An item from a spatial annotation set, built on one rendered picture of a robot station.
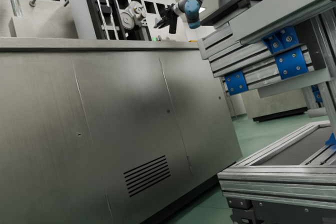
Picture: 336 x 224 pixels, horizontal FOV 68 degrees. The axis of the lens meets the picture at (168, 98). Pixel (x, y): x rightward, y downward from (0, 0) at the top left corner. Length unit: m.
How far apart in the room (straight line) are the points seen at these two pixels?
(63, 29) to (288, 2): 1.45
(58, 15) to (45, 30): 0.16
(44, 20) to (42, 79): 0.87
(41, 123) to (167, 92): 0.65
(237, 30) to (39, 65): 0.71
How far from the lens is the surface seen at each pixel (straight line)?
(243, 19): 0.81
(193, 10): 1.37
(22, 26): 1.46
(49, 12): 1.88
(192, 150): 1.38
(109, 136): 1.07
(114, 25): 1.47
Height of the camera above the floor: 0.49
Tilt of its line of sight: 4 degrees up
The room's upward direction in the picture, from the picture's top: 16 degrees counter-clockwise
